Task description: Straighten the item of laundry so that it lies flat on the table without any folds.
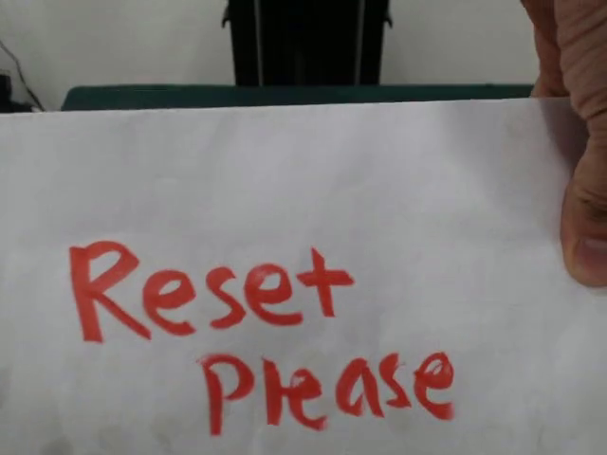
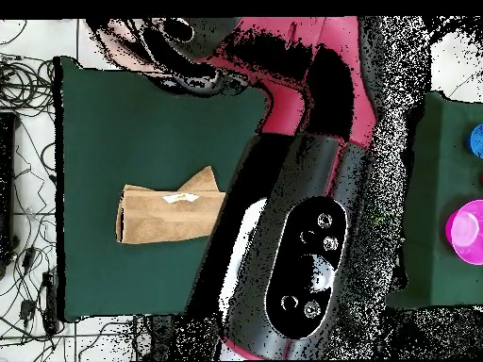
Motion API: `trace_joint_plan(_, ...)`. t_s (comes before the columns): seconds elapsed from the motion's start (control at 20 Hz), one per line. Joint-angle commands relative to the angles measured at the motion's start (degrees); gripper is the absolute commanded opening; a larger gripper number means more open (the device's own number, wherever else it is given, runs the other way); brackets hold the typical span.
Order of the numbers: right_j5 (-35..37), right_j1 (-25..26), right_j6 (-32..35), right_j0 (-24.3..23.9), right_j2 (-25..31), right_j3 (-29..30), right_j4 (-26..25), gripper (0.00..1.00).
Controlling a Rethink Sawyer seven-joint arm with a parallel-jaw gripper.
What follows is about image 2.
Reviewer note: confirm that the small black plug adapter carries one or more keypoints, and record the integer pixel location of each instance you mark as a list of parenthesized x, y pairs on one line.
[(27, 309)]

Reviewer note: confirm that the black power strip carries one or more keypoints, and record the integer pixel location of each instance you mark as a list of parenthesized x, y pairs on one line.
[(49, 301)]

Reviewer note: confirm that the tan terry towel white label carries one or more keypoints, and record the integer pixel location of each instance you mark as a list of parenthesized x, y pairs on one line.
[(169, 222)]

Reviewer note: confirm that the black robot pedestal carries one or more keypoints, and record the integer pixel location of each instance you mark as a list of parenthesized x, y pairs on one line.
[(181, 335)]

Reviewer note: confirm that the magenta plastic bowl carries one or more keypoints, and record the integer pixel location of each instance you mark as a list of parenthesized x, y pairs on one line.
[(468, 233)]

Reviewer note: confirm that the blue round lid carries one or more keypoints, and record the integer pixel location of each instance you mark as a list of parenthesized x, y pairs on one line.
[(477, 141)]

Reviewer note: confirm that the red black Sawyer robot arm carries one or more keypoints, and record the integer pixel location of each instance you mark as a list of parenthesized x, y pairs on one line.
[(302, 233)]

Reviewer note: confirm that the dark green table cloth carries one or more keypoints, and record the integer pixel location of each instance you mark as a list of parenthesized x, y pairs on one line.
[(132, 132)]

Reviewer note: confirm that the black stand leg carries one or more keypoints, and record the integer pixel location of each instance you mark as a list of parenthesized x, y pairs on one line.
[(6, 188)]

